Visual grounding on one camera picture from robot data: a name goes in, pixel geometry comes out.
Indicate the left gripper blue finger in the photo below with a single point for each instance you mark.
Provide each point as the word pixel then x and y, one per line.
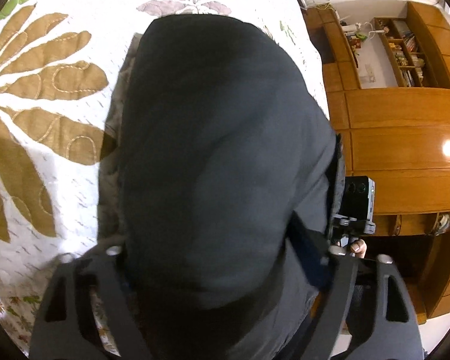
pixel 311 249

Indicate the black padded pants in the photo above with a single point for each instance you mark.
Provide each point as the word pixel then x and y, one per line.
pixel 221 145

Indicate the person's right hand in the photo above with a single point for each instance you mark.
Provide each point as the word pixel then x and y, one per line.
pixel 357 248

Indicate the wooden desk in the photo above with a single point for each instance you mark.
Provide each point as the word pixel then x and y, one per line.
pixel 339 68

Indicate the floral quilted bedspread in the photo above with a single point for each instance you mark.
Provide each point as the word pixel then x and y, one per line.
pixel 63 69

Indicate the wooden wall shelf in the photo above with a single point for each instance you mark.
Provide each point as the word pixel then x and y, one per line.
pixel 409 63

